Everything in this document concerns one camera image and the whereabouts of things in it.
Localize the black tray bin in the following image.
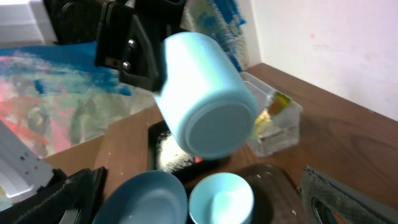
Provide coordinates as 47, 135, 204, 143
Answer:
147, 121, 229, 184

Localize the orange carrot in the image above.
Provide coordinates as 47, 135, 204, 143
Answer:
194, 157, 203, 164

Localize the brown serving tray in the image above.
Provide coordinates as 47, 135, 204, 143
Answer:
183, 162, 312, 224

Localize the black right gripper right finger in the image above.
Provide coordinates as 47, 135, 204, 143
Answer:
299, 166, 397, 224

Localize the clear plastic bin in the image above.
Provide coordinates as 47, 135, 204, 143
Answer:
240, 72, 303, 157

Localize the colourful painted floor mat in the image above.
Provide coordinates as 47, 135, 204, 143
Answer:
1, 43, 155, 159

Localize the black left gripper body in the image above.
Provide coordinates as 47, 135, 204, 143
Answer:
44, 0, 186, 92

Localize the yellow foil snack wrapper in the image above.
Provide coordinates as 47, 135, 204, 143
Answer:
252, 91, 292, 138

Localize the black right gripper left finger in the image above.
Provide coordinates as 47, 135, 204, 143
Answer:
1, 167, 108, 224

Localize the light blue bowl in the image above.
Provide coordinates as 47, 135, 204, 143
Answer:
188, 172, 254, 224

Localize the white rice pile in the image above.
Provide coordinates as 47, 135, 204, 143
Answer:
155, 131, 195, 173

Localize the dark blue plate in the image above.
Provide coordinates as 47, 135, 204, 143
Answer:
93, 170, 188, 224

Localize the light blue cup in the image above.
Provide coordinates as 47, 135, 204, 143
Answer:
154, 32, 257, 159

